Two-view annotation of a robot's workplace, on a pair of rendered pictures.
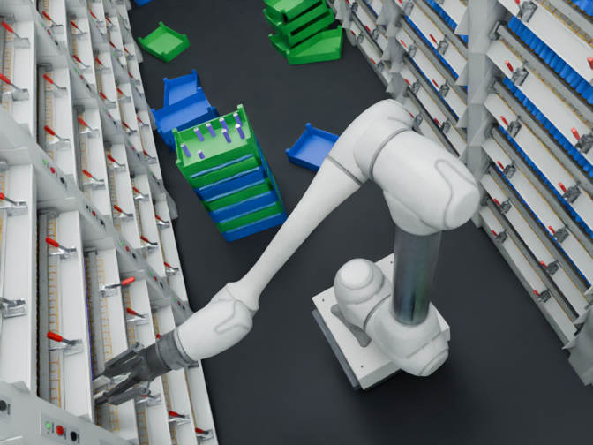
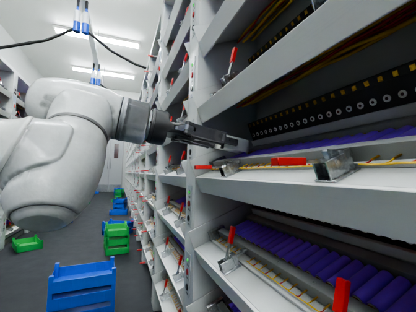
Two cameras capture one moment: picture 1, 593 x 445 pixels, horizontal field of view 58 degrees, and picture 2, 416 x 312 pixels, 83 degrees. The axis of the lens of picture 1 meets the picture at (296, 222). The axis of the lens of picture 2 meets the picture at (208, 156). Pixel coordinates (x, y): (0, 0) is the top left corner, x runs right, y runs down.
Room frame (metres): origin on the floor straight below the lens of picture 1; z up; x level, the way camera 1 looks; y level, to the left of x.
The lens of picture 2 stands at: (1.14, 0.33, 0.74)
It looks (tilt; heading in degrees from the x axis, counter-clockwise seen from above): 4 degrees up; 159
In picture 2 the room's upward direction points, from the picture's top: 1 degrees clockwise
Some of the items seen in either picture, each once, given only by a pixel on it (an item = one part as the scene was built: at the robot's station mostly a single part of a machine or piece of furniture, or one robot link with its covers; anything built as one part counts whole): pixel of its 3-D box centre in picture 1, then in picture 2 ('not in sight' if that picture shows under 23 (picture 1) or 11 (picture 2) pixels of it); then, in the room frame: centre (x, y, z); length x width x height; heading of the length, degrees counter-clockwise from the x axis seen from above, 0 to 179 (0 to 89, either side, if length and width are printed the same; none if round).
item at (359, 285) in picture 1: (362, 290); not in sight; (0.78, -0.10, 0.47); 0.18 x 0.16 x 0.22; 18
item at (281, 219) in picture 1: (251, 210); not in sight; (1.62, 0.17, 0.04); 0.30 x 0.20 x 0.08; 84
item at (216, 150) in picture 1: (213, 139); not in sight; (1.62, 0.17, 0.52); 0.30 x 0.20 x 0.08; 84
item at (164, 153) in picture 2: not in sight; (174, 148); (-0.24, 0.66, 0.89); 0.20 x 0.09 x 1.78; 89
